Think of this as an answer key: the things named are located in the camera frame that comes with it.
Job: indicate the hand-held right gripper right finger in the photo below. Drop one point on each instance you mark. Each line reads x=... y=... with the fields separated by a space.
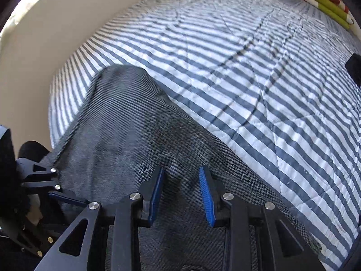
x=207 y=200

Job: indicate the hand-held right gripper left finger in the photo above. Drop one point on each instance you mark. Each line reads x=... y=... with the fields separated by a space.
x=155 y=200

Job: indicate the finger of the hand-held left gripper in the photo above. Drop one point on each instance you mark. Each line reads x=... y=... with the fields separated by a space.
x=67 y=199
x=31 y=238

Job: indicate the grey houndstooth garment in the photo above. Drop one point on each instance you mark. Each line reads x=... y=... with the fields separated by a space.
x=127 y=132

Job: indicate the grey white striped quilt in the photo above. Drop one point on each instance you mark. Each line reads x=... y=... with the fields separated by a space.
x=253 y=90

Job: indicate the black garment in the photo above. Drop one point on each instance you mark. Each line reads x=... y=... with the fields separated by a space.
x=354 y=67

